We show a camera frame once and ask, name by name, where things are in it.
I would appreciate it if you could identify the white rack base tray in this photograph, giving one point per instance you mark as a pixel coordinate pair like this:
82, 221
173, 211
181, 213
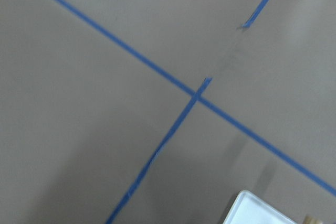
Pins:
248, 208

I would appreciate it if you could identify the wooden rack rod near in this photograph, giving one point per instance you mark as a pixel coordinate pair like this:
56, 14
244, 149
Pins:
312, 220

